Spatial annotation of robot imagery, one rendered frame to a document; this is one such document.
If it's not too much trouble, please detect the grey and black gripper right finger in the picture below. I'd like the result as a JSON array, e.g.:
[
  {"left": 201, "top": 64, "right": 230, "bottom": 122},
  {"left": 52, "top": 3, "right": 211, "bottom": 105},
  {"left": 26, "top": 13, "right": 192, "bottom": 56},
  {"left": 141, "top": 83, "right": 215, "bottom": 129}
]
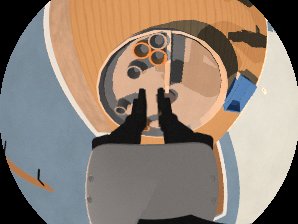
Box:
[{"left": 157, "top": 88, "right": 214, "bottom": 150}]

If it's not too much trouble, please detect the orange hollow ring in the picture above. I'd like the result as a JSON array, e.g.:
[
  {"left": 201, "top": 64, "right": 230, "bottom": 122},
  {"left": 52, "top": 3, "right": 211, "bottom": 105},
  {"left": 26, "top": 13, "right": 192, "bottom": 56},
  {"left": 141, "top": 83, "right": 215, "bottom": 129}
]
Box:
[
  {"left": 132, "top": 40, "right": 151, "bottom": 59},
  {"left": 144, "top": 118, "right": 150, "bottom": 131}
]

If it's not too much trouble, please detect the blue crate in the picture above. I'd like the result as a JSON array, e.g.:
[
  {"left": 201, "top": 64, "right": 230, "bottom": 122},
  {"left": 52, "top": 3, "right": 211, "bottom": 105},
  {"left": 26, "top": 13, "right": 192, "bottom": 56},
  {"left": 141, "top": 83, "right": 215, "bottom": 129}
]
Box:
[{"left": 222, "top": 71, "right": 257, "bottom": 113}]

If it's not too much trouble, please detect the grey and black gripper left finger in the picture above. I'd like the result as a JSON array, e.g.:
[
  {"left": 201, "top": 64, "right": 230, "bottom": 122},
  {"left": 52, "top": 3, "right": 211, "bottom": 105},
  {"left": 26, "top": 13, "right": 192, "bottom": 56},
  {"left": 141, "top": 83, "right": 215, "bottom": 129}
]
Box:
[{"left": 92, "top": 88, "right": 147, "bottom": 151}]

